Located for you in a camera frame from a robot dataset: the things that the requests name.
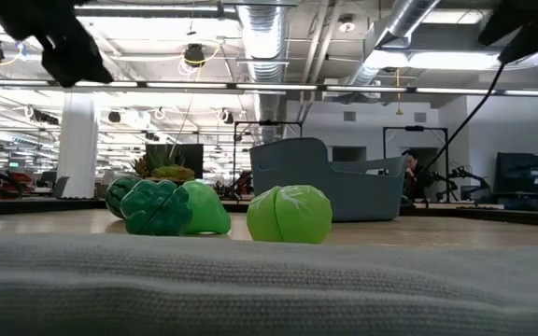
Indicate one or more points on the light green toy cabbage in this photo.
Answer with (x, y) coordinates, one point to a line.
(290, 214)

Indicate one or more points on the black wide background monitor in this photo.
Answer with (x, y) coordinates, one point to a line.
(526, 172)

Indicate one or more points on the long ceiling light bar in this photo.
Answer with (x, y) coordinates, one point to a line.
(273, 87)

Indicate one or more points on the person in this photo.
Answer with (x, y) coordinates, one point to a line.
(413, 169)

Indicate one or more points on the white building column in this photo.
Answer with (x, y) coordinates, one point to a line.
(77, 149)

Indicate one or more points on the light green toy pepper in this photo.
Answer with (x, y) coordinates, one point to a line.
(208, 210)

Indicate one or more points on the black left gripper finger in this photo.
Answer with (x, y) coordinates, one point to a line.
(73, 65)

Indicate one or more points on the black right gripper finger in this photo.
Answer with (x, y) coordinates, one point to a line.
(507, 23)

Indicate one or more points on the large silver air duct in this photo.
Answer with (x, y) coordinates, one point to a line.
(263, 46)

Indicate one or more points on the slanted silver air duct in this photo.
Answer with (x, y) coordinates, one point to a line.
(409, 16)

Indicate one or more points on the black background robot arm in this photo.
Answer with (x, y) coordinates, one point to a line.
(465, 175)

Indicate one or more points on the dark green toy broccoli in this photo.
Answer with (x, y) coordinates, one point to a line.
(157, 207)

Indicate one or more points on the grey folded cloth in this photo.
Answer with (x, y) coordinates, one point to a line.
(269, 289)

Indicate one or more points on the red background equipment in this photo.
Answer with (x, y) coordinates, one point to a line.
(244, 184)

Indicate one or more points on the black metal frame stand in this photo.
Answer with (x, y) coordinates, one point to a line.
(269, 122)
(414, 128)

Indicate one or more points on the toy watermelon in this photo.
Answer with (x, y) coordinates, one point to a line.
(116, 196)

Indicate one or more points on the potted succulent plant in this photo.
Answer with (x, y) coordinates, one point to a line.
(164, 163)

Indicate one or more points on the teal plastic bin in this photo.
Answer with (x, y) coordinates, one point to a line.
(325, 186)

